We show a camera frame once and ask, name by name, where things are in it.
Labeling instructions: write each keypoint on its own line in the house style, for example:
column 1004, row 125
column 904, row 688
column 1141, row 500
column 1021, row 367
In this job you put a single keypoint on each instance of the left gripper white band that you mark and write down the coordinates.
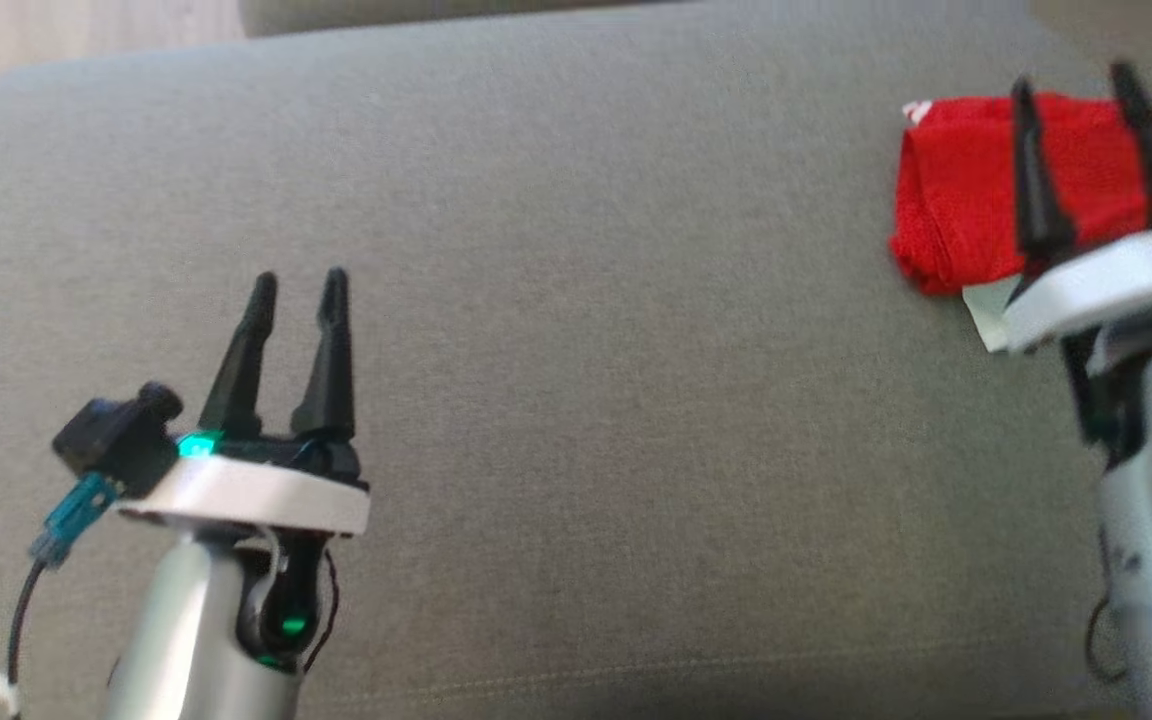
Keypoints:
column 256, row 495

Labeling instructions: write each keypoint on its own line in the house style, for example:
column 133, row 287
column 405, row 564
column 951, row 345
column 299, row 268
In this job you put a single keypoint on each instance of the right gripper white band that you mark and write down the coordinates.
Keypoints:
column 1106, row 280

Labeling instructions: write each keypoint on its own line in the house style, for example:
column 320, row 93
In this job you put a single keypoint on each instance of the red basketball jersey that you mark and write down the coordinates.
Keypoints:
column 956, row 200

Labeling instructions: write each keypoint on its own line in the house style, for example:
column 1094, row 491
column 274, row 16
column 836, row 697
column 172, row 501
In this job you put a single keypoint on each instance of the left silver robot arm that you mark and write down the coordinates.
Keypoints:
column 186, row 640

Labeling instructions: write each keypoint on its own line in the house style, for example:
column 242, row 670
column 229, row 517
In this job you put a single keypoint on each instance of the grey fabric sofa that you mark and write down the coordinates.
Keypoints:
column 586, row 350

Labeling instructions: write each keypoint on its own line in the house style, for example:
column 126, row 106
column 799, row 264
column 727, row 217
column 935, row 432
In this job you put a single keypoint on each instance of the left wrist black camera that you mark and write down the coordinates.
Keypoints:
column 121, row 440

